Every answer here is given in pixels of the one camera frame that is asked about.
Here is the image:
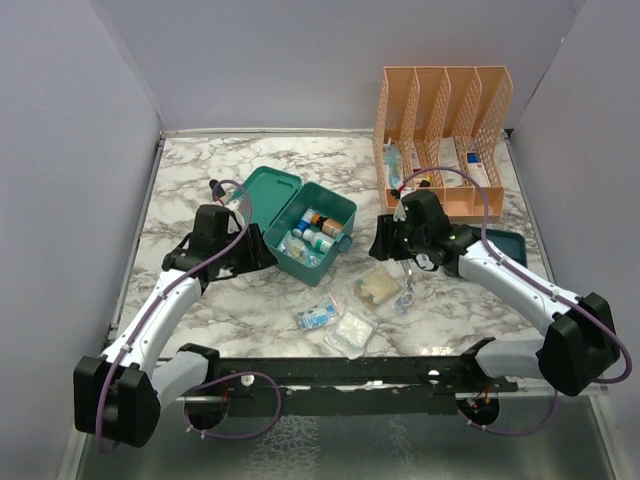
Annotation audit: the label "white gauze pad packet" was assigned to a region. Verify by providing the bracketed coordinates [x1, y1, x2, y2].
[324, 309, 378, 360]

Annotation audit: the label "tape roll in bag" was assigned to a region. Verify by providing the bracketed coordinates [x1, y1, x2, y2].
[393, 291, 414, 315]

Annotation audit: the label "amber bottle orange label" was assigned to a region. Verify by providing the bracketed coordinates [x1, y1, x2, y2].
[311, 213, 343, 238]

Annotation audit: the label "white bottle green label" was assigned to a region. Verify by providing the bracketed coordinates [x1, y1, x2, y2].
[302, 229, 334, 253]

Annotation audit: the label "white bottle blue label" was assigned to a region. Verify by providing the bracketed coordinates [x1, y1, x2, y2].
[292, 208, 316, 238]

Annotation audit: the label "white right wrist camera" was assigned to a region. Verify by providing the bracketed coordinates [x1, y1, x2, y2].
[391, 187, 414, 222]

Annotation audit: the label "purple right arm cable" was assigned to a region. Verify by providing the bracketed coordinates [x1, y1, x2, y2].
[394, 166, 634, 436]

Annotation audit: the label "zip bag of bandages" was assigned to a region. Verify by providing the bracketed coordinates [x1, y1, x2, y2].
[354, 265, 400, 309]

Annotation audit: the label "blue toothbrush package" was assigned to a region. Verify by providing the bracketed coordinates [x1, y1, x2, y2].
[383, 143, 404, 189]

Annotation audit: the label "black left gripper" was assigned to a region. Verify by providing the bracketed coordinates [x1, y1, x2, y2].
[216, 222, 278, 274]

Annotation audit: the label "dark teal divided tray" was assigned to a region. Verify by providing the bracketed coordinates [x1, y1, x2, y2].
[442, 224, 528, 278]

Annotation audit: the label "red white medicine box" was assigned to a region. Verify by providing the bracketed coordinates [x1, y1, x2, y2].
[409, 143, 423, 173]

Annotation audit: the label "black handled scissors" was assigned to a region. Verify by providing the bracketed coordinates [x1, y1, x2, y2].
[399, 260, 414, 292]

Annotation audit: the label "zip bag of blue packets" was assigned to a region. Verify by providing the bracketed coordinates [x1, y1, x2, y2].
[293, 292, 343, 331]

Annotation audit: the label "green plastic medicine box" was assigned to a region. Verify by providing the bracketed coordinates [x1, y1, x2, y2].
[233, 166, 357, 286]

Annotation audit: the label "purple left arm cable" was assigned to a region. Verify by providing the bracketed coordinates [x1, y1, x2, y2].
[94, 178, 282, 454]

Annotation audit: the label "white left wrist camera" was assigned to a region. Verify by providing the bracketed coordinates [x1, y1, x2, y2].
[216, 195, 251, 226]

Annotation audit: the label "orange plastic file organizer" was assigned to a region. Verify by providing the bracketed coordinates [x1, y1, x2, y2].
[372, 66, 513, 223]

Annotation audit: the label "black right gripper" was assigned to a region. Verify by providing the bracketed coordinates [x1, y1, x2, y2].
[370, 213, 428, 261]

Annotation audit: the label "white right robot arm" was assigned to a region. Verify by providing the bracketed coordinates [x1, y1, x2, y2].
[369, 190, 622, 396]

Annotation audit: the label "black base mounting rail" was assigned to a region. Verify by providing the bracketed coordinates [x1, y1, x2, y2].
[181, 343, 518, 418]

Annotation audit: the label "blue white medicine box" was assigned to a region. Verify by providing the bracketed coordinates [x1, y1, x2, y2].
[466, 141, 491, 187]

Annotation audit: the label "light blue mask packet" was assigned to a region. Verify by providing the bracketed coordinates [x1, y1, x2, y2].
[414, 254, 437, 272]

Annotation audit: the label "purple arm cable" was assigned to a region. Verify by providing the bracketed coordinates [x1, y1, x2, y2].
[394, 166, 634, 436]
[94, 178, 282, 454]

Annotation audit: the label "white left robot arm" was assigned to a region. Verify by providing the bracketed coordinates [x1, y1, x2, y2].
[73, 204, 277, 447]

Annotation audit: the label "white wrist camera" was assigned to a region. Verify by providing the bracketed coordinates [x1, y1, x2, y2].
[216, 195, 251, 226]
[391, 187, 414, 222]

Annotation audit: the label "blue cotton swab bag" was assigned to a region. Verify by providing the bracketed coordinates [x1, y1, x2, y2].
[278, 232, 321, 268]

